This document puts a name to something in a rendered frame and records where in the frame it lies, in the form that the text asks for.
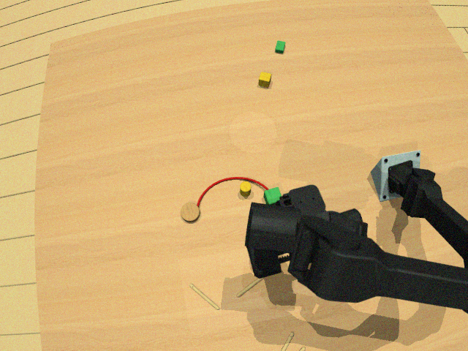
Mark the small yellow block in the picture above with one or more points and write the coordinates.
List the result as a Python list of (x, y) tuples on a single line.
[(265, 79)]

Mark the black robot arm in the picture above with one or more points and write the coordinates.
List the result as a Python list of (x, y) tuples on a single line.
[(348, 266)]

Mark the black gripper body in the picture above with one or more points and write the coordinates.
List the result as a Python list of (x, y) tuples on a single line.
[(266, 263)]

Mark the round wooden button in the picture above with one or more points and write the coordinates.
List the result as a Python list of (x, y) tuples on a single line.
[(190, 212)]

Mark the olive yellow cylinder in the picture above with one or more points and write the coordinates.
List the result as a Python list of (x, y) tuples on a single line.
[(245, 189)]

